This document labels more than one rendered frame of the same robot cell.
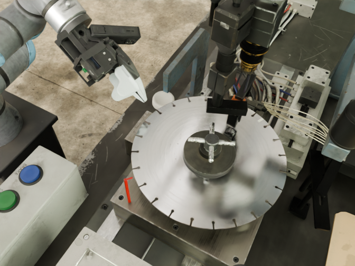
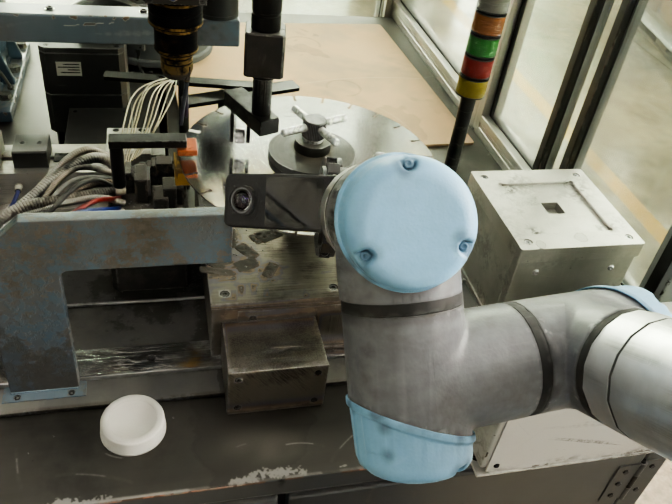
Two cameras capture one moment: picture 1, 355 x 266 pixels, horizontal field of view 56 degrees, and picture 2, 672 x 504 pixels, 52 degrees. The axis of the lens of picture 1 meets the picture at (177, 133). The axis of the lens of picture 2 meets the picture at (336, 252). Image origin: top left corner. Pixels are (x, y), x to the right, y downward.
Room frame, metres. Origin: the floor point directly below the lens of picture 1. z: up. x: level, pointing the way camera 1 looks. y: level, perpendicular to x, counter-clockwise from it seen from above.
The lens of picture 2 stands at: (0.87, 0.52, 1.41)
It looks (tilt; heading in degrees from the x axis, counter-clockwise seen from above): 39 degrees down; 227
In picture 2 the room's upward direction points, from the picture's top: 9 degrees clockwise
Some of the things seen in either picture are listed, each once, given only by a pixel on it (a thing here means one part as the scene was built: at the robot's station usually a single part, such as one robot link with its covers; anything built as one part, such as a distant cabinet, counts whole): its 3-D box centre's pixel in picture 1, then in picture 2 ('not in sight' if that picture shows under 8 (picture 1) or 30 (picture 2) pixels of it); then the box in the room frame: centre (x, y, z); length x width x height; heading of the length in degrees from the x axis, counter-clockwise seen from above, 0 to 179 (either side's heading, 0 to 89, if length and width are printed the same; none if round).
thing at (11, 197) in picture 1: (7, 201); not in sight; (0.27, 0.34, 0.90); 0.04 x 0.04 x 0.02
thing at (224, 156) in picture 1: (209, 150); (312, 147); (0.39, -0.07, 0.96); 0.11 x 0.11 x 0.03
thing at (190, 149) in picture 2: (242, 96); (154, 161); (0.56, -0.15, 0.95); 0.10 x 0.03 x 0.07; 155
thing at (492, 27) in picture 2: not in sight; (488, 21); (0.08, -0.08, 1.08); 0.05 x 0.04 x 0.03; 65
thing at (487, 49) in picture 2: not in sight; (482, 43); (0.08, -0.08, 1.05); 0.05 x 0.04 x 0.03; 65
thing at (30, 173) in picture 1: (30, 174); not in sight; (0.34, 0.31, 0.90); 0.04 x 0.04 x 0.02
